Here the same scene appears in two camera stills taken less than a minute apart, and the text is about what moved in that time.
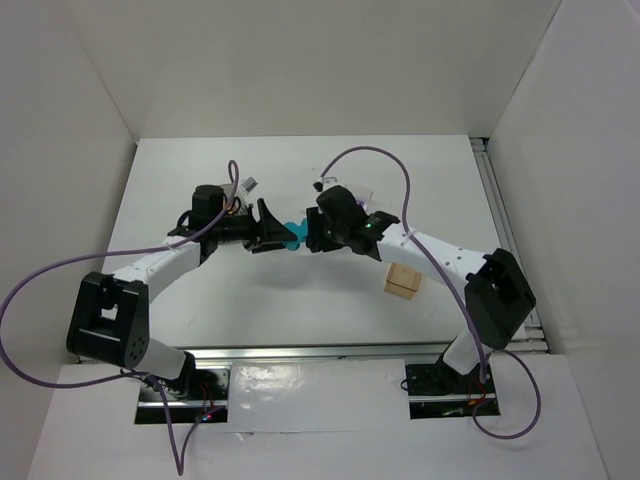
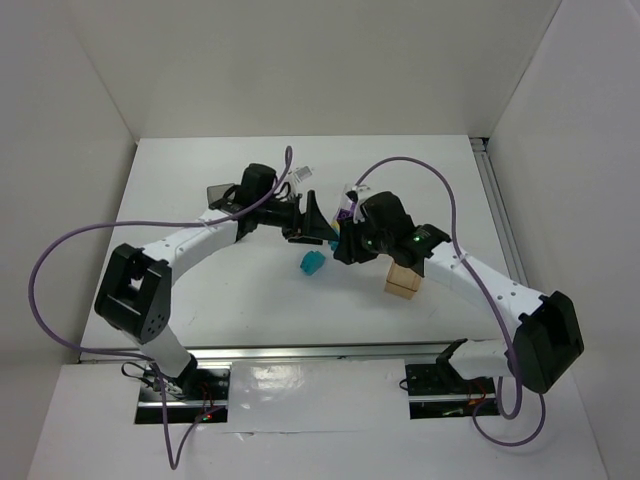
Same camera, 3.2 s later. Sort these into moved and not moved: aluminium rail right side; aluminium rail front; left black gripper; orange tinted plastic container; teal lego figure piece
Moved: teal lego figure piece; left black gripper
Not moved: orange tinted plastic container; aluminium rail right side; aluminium rail front
